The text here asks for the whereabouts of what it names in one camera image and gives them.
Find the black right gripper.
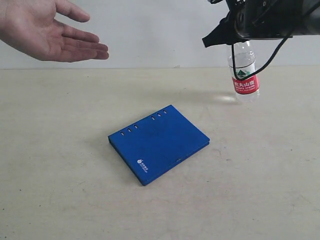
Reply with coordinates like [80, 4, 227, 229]
[202, 0, 294, 48]

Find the clear plastic water bottle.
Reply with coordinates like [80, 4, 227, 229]
[226, 41, 260, 103]

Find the blue ring binder notebook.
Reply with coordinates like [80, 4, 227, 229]
[108, 105, 210, 186]

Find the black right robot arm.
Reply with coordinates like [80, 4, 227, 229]
[202, 0, 320, 48]

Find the person's open hand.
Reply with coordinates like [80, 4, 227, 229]
[0, 0, 109, 63]

